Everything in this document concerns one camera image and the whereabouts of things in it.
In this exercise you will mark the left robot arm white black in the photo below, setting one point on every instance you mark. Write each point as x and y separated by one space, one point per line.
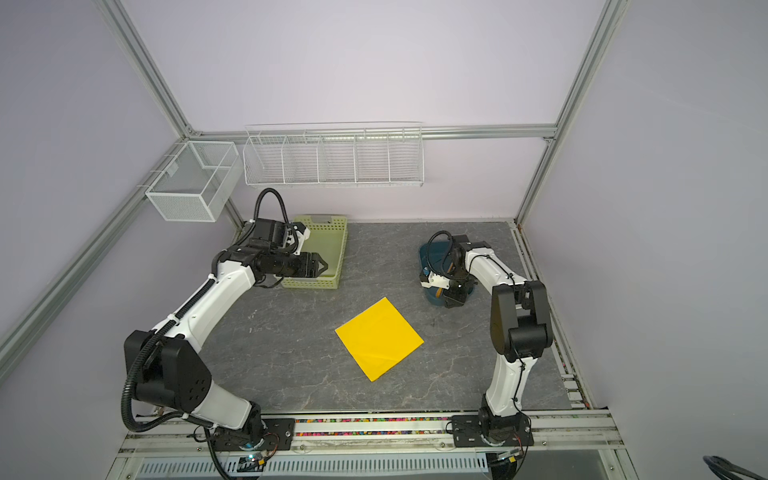
167 379

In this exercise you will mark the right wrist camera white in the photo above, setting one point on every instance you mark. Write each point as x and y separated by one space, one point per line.
430 279

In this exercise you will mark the dark teal plastic bin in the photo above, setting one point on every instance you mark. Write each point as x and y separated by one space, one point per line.
438 257

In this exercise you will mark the green perforated plastic basket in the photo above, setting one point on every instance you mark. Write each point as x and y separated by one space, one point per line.
328 238

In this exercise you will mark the white wire shelf rack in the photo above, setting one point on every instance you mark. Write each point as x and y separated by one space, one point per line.
334 154

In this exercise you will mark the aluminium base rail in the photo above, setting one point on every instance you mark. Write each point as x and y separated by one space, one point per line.
359 444

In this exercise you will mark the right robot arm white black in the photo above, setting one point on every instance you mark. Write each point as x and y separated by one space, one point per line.
520 331

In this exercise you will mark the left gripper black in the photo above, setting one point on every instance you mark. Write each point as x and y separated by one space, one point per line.
304 270

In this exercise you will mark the yellow paper napkin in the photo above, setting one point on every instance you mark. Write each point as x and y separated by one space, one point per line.
379 338

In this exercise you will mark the white mesh wall basket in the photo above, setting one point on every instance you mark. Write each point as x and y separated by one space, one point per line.
197 182

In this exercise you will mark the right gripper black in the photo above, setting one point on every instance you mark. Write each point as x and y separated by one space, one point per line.
458 300

